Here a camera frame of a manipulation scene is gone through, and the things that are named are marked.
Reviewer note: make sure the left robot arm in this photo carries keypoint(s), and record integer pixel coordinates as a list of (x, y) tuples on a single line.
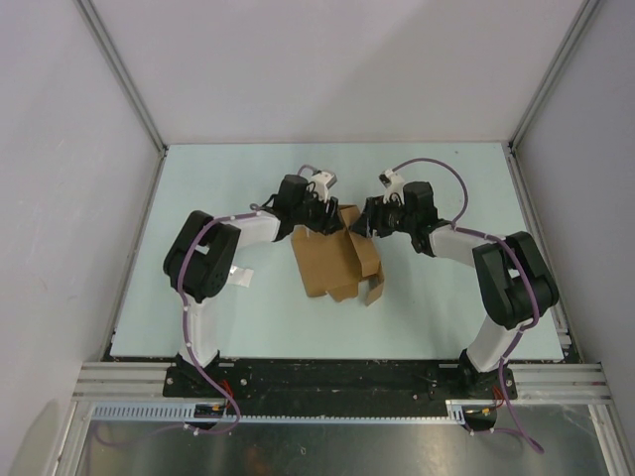
[(199, 262)]

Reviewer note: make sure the grey slotted cable duct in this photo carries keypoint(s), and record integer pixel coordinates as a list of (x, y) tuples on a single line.
[(439, 412)]

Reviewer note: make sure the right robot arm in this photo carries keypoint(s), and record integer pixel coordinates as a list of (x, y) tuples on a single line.
[(515, 283)]

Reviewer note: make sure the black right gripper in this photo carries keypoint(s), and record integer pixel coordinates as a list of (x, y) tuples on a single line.
[(372, 217)]

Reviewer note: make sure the aluminium frame rail left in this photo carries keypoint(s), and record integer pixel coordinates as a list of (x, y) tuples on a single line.
[(104, 41)]

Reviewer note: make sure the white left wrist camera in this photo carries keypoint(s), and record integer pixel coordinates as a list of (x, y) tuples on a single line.
[(320, 183)]

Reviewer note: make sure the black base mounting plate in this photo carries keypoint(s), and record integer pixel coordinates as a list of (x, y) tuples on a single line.
[(250, 378)]

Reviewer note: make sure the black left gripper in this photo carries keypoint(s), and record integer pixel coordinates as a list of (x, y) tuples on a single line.
[(328, 222)]

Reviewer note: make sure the aluminium frame rail right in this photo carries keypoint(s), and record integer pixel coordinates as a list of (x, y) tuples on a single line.
[(580, 23)]

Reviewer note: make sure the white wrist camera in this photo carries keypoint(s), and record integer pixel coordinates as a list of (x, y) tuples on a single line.
[(320, 183), (393, 184)]

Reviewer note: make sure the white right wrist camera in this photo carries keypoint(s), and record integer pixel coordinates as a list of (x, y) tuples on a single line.
[(393, 184)]

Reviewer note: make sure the brown cardboard box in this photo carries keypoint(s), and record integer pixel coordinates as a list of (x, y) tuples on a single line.
[(337, 264)]

